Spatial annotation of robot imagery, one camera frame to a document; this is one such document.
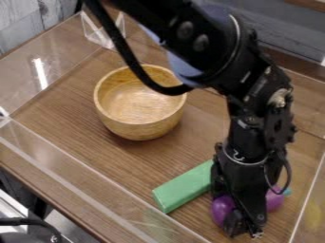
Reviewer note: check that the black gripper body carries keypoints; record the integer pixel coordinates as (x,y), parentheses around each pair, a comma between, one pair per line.
(249,177)

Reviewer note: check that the brown wooden bowl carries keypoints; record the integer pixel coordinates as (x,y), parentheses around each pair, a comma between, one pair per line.
(133,111)

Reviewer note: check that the green rectangular block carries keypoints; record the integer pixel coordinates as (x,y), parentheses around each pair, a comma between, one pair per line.
(182,189)

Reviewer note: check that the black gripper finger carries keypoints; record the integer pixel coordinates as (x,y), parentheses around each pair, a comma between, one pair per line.
(236,225)
(218,185)

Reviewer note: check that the purple toy eggplant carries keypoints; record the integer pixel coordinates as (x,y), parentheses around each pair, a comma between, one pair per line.
(223,205)

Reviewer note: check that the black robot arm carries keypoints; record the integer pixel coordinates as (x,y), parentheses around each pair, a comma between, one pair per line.
(214,53)

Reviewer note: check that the clear acrylic corner bracket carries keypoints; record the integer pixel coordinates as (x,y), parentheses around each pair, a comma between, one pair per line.
(95,34)

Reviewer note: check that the clear acrylic tray wall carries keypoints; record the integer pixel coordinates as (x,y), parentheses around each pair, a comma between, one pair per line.
(103,208)

